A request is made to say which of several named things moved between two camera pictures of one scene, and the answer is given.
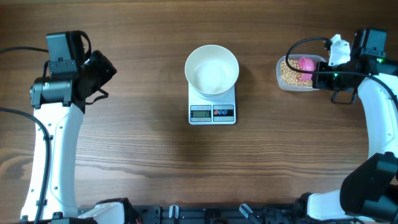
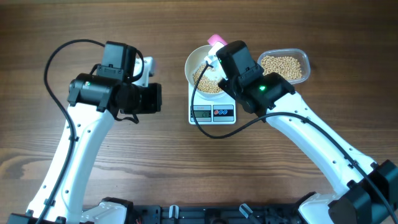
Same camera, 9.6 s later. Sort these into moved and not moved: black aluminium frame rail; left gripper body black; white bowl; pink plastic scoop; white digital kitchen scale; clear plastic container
Moved: left gripper body black; clear plastic container; pink plastic scoop
Not moved: white digital kitchen scale; black aluminium frame rail; white bowl
